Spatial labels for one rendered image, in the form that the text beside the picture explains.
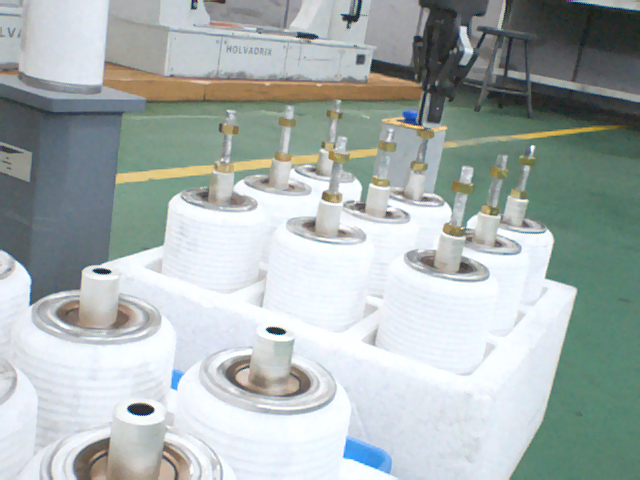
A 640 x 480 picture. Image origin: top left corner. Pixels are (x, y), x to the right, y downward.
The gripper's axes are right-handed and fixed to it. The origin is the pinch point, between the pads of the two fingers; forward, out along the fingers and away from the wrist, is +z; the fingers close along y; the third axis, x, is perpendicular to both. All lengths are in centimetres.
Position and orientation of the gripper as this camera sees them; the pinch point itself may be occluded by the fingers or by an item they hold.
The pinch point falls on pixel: (430, 109)
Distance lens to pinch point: 97.9
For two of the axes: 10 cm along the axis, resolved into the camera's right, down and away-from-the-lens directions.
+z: -1.6, 9.5, 2.8
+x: -9.4, -0.7, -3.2
